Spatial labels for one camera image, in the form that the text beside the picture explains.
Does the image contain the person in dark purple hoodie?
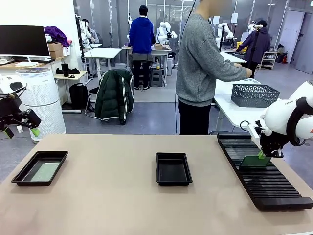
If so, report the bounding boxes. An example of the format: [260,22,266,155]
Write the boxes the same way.
[236,20,271,78]

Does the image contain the seated person in grey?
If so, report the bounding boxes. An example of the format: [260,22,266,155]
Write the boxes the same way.
[82,19,100,44]

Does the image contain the black plastic ESD tray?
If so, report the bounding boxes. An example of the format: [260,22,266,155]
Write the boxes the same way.
[11,151,69,186]
[156,152,193,186]

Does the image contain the grey plastic step stool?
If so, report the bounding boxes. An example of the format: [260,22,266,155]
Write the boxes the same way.
[149,68,164,88]

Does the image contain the white cylindrical air purifier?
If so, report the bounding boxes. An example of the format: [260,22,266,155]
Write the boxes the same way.
[15,67,67,144]

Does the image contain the large white work table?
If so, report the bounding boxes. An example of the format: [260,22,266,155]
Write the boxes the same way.
[214,78,282,135]

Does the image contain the brown cardboard box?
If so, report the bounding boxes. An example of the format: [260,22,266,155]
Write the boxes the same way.
[47,42,63,59]

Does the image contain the wood top monitor desk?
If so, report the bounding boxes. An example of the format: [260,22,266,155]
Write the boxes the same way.
[0,55,66,76]

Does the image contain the purple cloth bundle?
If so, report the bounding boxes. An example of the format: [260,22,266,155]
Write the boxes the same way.
[44,26,70,47]

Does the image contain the black metal frame chair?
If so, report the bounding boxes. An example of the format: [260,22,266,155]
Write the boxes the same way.
[84,70,135,122]

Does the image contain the dark green puffer jacket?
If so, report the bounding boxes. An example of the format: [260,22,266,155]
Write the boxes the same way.
[94,68,135,125]

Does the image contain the black cloth on desk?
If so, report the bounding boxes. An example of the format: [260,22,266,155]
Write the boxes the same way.
[55,67,81,75]

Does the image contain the black computer monitor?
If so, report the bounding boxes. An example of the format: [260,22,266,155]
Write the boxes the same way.
[0,25,51,67]

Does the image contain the white height adjustable table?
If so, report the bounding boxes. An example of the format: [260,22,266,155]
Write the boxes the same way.
[84,47,122,81]

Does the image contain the person in blue hoodie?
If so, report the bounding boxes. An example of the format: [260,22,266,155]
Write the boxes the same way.
[129,4,156,91]

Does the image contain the light wooden shelf unit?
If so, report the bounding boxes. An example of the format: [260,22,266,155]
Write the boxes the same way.
[259,50,278,71]

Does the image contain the grey background work table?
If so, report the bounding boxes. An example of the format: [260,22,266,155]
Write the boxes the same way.
[121,46,173,88]

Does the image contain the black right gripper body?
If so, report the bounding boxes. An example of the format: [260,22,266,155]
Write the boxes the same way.
[259,129,283,153]

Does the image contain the person's right forearm grey sleeve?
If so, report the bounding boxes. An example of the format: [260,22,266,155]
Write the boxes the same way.
[216,62,248,83]

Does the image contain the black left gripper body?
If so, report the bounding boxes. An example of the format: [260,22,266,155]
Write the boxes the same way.
[0,94,22,123]

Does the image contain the black slotted board rack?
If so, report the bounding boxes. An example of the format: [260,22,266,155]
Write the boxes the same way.
[217,132,313,211]

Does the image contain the person in grey sweater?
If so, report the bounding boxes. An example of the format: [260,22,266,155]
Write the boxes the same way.
[176,0,232,136]

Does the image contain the black backpack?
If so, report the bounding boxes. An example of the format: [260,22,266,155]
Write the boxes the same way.
[69,83,89,110]

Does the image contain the white background table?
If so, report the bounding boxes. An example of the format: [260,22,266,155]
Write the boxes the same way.
[220,52,246,64]

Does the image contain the small wooden side desk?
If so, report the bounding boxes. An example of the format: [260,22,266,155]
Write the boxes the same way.
[53,70,88,115]

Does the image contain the grey plastic lattice basket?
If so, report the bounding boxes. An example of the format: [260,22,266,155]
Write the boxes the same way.
[231,84,281,108]

